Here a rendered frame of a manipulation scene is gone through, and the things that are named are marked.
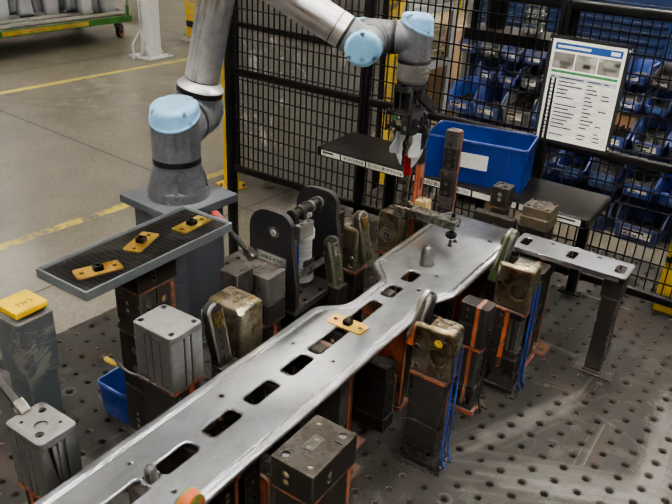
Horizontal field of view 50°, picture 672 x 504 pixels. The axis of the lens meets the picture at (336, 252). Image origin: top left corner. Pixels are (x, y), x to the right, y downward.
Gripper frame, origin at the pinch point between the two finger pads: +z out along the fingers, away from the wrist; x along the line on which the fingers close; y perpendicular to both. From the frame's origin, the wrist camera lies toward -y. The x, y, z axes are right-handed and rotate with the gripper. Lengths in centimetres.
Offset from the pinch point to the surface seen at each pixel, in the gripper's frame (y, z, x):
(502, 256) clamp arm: 7.3, 14.1, 30.5
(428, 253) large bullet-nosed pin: 13.7, 16.0, 14.9
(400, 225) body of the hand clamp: 2.3, 17.0, 0.8
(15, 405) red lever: 106, 12, -7
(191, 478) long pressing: 96, 20, 19
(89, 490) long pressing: 107, 20, 9
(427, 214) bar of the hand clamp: 1.5, 12.2, 7.7
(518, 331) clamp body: 7.5, 31.7, 37.5
